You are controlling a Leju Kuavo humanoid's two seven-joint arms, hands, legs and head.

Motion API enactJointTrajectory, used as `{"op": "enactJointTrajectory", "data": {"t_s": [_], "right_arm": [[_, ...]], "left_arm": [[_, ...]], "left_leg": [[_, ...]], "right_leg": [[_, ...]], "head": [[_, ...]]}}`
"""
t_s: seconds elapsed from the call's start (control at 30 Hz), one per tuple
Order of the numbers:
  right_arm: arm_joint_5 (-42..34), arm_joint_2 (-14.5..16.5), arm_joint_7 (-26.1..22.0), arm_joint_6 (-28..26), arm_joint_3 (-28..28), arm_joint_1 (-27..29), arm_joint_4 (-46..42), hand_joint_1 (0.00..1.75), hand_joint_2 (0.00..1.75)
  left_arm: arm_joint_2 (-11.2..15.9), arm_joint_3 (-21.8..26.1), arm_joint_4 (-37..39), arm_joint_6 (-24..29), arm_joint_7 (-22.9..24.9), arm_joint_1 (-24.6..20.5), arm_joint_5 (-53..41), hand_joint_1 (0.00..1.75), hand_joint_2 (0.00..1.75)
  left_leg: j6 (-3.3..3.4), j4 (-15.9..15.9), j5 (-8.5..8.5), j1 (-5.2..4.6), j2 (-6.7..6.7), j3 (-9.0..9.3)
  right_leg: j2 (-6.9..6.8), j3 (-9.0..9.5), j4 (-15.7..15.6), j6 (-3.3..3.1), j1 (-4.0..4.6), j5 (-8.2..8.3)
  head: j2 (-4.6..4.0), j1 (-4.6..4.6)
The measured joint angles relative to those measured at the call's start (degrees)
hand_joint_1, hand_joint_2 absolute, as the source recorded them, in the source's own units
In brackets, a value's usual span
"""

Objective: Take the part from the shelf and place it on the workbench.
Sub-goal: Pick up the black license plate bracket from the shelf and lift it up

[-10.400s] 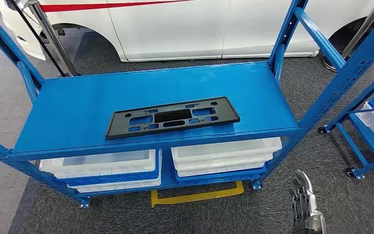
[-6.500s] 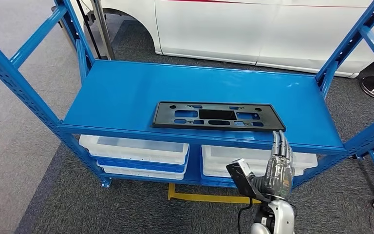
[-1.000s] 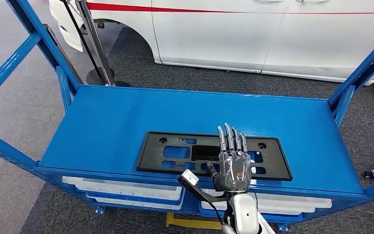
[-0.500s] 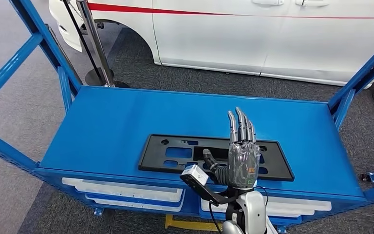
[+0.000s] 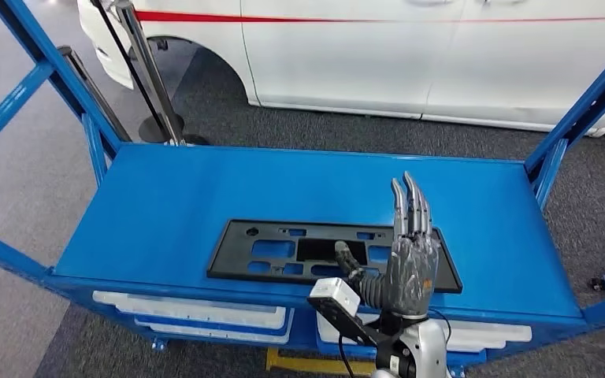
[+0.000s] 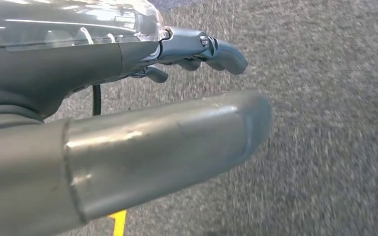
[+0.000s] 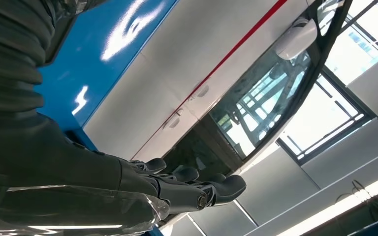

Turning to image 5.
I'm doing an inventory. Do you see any black-capped stanchion post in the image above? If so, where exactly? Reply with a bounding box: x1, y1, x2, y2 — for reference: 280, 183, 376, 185
56, 45, 133, 143

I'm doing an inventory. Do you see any white car with red stripe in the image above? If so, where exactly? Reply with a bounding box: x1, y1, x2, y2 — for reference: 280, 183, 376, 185
76, 0, 605, 139

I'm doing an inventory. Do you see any black plastic plate frame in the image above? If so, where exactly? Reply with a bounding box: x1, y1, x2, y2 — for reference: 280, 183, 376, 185
206, 219, 464, 295

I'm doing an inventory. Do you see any blue metal shelf rack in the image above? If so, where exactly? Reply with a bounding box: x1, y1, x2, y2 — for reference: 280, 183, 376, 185
0, 0, 605, 378

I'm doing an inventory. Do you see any chrome stanchion post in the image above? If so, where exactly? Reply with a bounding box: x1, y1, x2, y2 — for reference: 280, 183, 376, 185
113, 0, 210, 147

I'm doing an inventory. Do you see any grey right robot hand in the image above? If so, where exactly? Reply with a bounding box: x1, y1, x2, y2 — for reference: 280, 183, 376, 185
333, 171, 440, 318

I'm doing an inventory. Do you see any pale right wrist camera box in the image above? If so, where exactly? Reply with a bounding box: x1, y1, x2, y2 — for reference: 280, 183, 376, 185
306, 277, 384, 348

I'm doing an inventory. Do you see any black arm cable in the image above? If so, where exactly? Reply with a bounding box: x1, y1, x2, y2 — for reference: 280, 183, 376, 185
336, 333, 357, 378

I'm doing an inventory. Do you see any black barrier belt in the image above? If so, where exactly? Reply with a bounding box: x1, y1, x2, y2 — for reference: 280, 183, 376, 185
90, 0, 172, 143

